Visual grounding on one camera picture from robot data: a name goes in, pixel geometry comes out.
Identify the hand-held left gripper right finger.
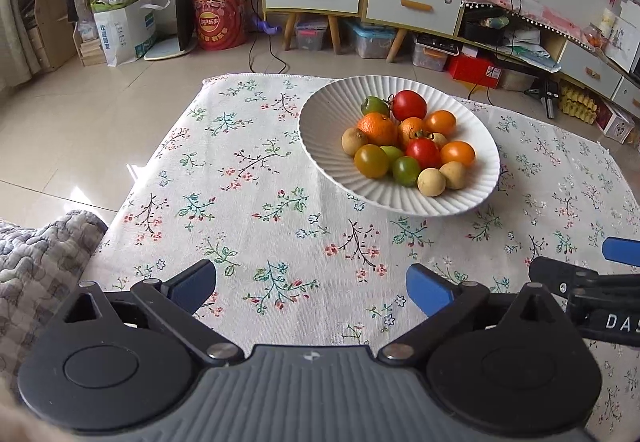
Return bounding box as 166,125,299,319
377,264,576,365

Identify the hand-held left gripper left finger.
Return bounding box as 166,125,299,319
60,260,247,367

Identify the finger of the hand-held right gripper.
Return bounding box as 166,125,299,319
601,237,640,269
528,256,640,317

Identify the red tomato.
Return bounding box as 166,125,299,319
390,90,428,123
405,137,442,171

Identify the orange tomato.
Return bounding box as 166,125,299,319
440,141,476,169
424,110,457,139

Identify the yellow-green tomato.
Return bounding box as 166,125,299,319
354,144,390,179

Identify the mandarin orange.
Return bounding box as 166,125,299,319
397,117,427,147
357,113,399,147

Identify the white ribbed plate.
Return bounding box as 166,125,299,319
298,76,501,217

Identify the floral tablecloth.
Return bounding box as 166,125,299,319
80,73,640,438

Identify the white patterned box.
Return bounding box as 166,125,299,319
597,102,636,143

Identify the yellow bumpy package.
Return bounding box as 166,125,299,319
559,86,598,123

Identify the grey quilted blanket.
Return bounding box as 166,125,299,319
0,210,108,403

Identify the black handheld tool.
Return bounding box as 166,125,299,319
525,79,561,117

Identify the low wooden media cabinet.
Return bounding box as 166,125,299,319
460,0,640,120

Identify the glass jar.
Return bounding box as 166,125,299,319
582,24,608,51

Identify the red cardboard box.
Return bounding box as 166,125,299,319
446,54,502,88

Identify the black lid storage box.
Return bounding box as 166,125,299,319
412,34,458,71

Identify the black device box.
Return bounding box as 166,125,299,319
462,16,511,47

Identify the blue lid storage box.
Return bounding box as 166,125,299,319
345,20,396,58

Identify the white paper bag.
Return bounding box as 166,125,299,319
92,0,171,67

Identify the red printed bag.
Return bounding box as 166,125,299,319
187,0,249,51

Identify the black panel on white base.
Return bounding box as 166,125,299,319
144,0,198,61

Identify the clear plastic storage box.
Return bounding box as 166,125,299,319
294,16,331,51

